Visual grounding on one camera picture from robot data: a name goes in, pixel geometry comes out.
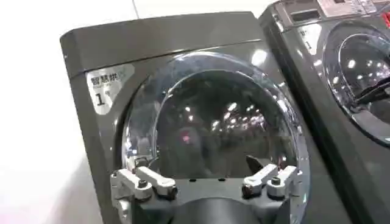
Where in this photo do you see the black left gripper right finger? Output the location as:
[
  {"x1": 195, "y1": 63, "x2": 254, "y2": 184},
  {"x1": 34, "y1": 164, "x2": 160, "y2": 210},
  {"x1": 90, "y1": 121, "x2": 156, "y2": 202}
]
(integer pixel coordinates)
[{"x1": 241, "y1": 155, "x2": 303, "y2": 200}]

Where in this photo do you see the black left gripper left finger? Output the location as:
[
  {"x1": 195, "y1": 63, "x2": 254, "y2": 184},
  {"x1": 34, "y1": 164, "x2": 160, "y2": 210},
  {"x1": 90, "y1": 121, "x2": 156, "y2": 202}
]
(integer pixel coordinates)
[{"x1": 110, "y1": 156, "x2": 179, "y2": 224}]

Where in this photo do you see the silver number one sticker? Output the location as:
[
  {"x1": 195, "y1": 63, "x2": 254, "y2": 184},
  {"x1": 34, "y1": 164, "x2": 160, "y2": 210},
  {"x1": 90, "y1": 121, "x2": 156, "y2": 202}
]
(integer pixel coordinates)
[{"x1": 85, "y1": 63, "x2": 135, "y2": 116}]

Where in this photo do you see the grey dryer with label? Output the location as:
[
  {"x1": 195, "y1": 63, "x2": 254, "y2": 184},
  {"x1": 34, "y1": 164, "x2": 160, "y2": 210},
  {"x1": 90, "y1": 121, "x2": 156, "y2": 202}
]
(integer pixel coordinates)
[{"x1": 258, "y1": 0, "x2": 390, "y2": 224}]

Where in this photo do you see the grey dryer numbered one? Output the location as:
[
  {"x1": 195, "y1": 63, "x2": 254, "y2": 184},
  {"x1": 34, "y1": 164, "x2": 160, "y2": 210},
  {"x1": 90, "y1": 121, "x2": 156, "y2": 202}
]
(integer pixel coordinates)
[{"x1": 59, "y1": 11, "x2": 354, "y2": 224}]

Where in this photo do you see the round glass dryer door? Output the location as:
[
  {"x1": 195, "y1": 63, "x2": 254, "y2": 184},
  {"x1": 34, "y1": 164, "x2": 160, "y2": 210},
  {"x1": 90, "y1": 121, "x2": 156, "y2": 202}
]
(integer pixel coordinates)
[
  {"x1": 322, "y1": 19, "x2": 390, "y2": 147},
  {"x1": 121, "y1": 51, "x2": 311, "y2": 224}
]

